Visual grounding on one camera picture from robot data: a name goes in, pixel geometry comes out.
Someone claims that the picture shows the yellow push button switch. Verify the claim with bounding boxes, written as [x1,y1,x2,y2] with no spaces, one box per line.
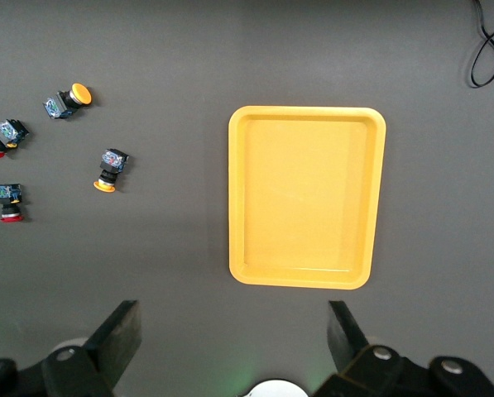
[92,148,130,194]
[42,82,94,121]

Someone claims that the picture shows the long loose black cable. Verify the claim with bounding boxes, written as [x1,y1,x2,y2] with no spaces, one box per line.
[468,0,494,88]

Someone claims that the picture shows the dark grey table mat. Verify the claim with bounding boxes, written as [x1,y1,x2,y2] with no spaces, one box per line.
[0,0,494,397]

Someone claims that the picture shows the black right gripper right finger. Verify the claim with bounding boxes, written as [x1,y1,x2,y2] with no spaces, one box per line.
[314,300,430,397]

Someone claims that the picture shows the red push button switch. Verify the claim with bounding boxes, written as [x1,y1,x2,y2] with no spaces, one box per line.
[0,118,31,159]
[0,184,24,223]

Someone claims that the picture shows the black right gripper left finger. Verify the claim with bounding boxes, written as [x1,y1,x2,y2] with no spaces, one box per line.
[41,299,143,397]

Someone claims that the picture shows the yellow plastic tray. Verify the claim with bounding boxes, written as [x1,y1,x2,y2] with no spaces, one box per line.
[228,105,387,290]

